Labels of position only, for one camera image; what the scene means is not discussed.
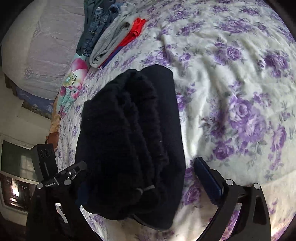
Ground navy blue pants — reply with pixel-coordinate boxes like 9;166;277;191
75;65;186;230

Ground orange brown quilt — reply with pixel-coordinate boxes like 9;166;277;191
46;97;60;150

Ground blue patterned cloth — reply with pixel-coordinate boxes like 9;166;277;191
16;87;54;119

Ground folded floral turquoise blanket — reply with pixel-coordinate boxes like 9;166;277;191
56;53;88;115

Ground folded grey pants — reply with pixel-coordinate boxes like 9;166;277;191
89;3;138;68

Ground folded blue jeans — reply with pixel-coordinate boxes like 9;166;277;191
76;1;123;57

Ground folded dark green pants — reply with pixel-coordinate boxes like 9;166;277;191
84;0;116;28

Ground folded red blue garment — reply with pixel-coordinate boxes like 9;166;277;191
98;18;147;68

